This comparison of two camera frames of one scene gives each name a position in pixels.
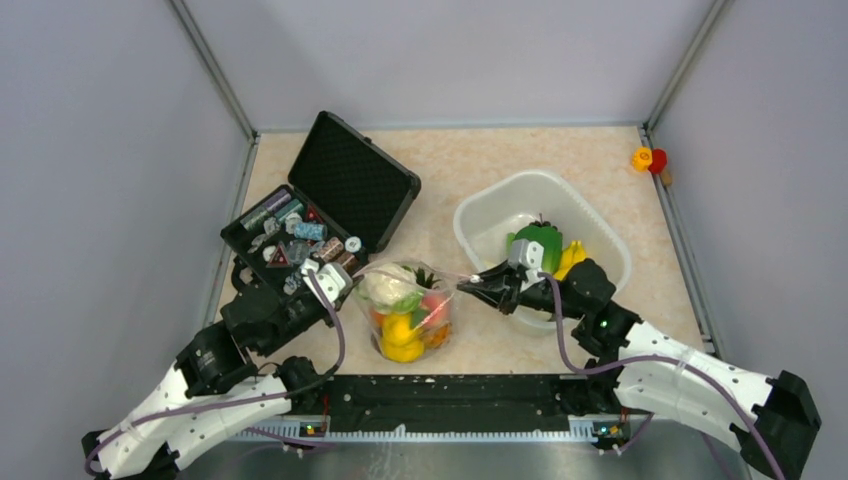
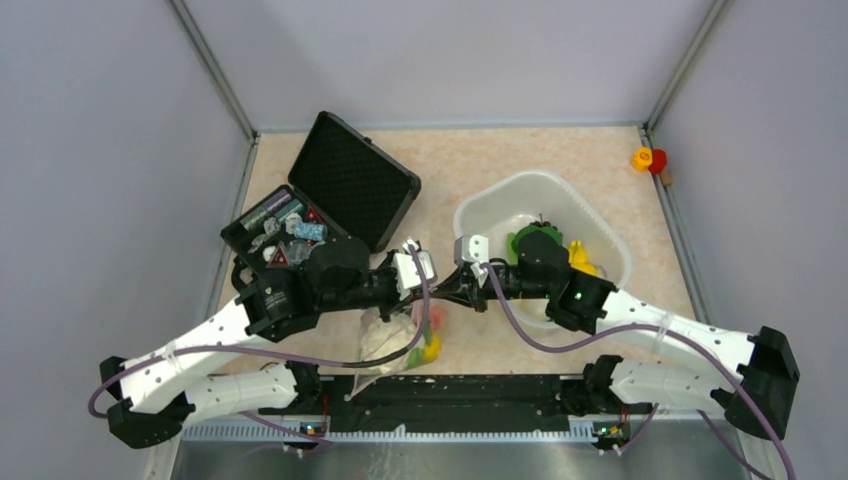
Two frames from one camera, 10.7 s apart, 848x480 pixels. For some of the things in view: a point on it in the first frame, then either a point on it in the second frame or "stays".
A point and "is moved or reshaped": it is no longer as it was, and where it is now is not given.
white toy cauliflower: x=391 y=288 is moved or reshaped
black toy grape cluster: x=542 y=223 stays
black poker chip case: x=345 y=199 stays
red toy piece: x=659 y=160 stays
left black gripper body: x=325 y=315 -> x=390 y=300
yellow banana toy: x=570 y=256 stays
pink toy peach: x=437 y=306 is moved or reshaped
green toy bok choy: x=549 y=238 stays
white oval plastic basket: x=494 y=205 stays
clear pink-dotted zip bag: x=408 y=307 is moved or reshaped
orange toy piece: x=642 y=158 stays
